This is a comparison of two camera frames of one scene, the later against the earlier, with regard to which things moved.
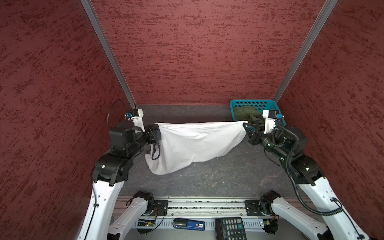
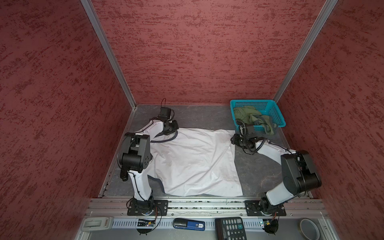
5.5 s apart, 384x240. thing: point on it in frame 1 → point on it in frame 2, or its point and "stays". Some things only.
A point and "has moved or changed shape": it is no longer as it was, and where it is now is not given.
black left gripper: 152,130 → 176,127
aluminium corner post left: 93,13 stays
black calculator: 230,228 stays
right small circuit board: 271,226 stays
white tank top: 181,143 has moved or changed shape
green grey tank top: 248,113 stays
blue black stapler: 187,224 stays
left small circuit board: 145,222 stays
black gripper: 136,116 → 165,112
